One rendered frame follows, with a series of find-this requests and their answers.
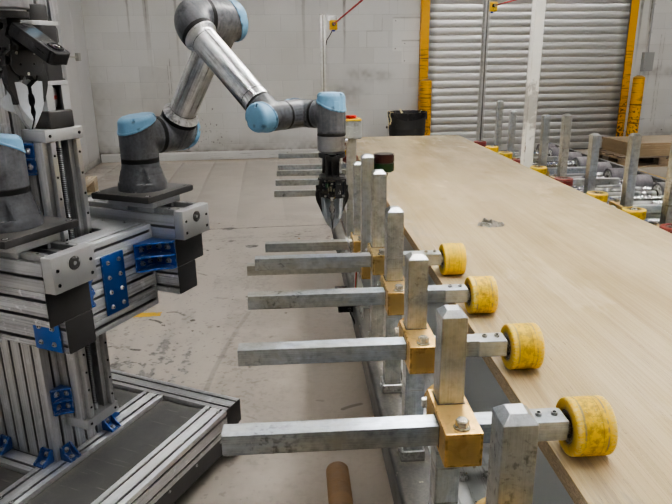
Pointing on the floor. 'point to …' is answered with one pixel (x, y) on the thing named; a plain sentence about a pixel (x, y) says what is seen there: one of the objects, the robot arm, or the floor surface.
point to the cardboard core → (338, 483)
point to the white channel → (532, 81)
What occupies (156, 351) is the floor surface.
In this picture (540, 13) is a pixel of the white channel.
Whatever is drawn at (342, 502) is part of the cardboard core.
